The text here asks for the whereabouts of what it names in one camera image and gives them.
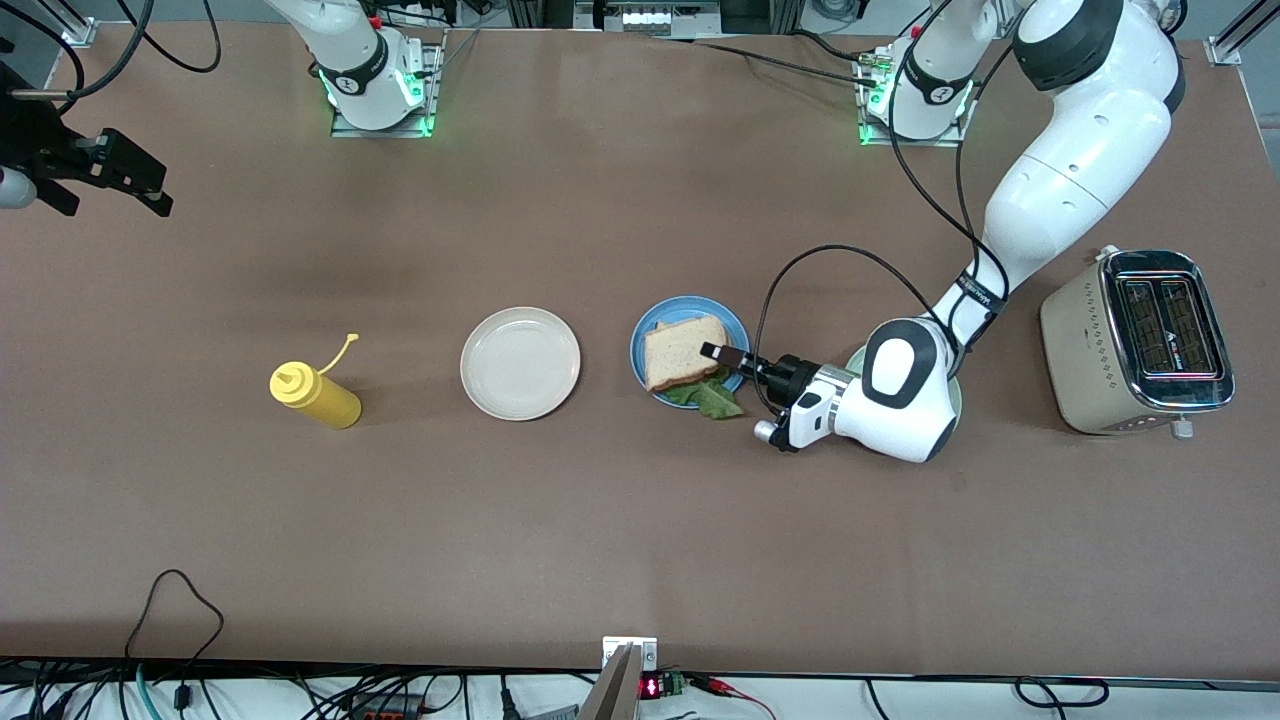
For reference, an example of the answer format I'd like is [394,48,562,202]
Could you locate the green lettuce leaf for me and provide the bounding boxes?
[662,368,746,421]

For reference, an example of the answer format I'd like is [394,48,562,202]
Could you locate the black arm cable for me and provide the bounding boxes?
[0,0,223,101]
[755,0,1011,413]

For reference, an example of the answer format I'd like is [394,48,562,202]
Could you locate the yellow squeeze bottle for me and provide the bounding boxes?
[269,333,363,431]

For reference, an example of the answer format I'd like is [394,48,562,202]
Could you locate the grey electronics box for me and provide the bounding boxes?
[575,0,721,37]

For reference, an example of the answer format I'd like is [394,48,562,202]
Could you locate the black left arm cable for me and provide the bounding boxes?
[755,0,1011,413]

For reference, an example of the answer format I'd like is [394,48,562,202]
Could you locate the blue round plate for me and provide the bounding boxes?
[630,295,751,410]

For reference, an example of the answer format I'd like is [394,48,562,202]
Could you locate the small metal edge bracket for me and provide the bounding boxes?
[602,637,659,671]

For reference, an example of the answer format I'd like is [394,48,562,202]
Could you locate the grey camera pole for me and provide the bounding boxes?
[578,645,643,720]

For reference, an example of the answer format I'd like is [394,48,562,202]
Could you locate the black oval cable loop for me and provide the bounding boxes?
[1015,677,1111,707]

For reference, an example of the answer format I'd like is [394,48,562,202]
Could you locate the toasted bread slice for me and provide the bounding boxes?
[643,315,731,393]

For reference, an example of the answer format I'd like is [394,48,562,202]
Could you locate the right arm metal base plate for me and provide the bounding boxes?
[330,28,446,139]

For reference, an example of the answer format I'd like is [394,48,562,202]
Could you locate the beige chrome toaster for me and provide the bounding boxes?
[1040,245,1237,439]

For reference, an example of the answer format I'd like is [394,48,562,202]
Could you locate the red clip wires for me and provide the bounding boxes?
[686,672,776,720]

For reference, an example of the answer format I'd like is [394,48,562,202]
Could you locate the white round plate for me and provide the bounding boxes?
[460,306,582,422]

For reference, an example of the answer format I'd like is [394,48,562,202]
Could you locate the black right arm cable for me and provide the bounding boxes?
[0,0,223,101]

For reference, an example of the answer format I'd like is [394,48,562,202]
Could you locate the aluminium frame strut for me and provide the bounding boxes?
[1225,0,1280,46]

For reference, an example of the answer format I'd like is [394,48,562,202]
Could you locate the thin black cable loop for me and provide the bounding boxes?
[125,569,224,661]

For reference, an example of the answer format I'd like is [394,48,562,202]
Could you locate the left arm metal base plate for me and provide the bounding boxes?
[855,50,966,149]

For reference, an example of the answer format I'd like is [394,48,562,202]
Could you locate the black cable on table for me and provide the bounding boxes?
[640,30,886,91]

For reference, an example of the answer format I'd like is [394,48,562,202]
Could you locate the pale green round plate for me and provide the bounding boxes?
[845,345,964,431]

